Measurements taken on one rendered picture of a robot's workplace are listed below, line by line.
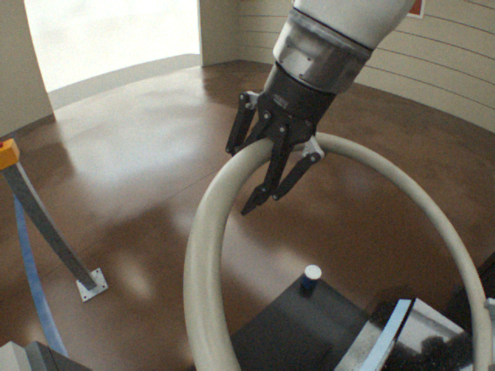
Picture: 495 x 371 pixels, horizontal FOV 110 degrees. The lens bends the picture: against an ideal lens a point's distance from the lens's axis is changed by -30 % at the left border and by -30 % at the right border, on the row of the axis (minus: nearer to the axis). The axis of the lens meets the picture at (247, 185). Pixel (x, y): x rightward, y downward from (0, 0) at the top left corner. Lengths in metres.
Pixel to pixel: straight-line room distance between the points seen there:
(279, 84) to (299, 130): 0.06
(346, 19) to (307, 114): 0.10
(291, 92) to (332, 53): 0.06
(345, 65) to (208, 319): 0.23
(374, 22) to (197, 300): 0.25
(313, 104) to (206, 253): 0.17
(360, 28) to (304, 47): 0.05
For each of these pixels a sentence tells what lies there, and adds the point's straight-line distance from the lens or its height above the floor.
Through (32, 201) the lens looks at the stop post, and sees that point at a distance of 1.37.
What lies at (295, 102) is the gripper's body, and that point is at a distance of 0.25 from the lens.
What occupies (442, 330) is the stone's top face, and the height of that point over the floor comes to 0.80.
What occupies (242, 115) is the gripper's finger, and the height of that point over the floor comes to 1.28.
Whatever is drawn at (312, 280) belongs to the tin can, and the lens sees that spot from 1.51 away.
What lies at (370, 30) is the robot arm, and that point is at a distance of 0.23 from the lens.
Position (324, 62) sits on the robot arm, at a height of 1.37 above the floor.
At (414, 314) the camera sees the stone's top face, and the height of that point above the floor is 0.80.
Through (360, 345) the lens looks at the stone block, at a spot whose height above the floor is 0.74.
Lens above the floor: 1.41
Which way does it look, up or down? 38 degrees down
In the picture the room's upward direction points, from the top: straight up
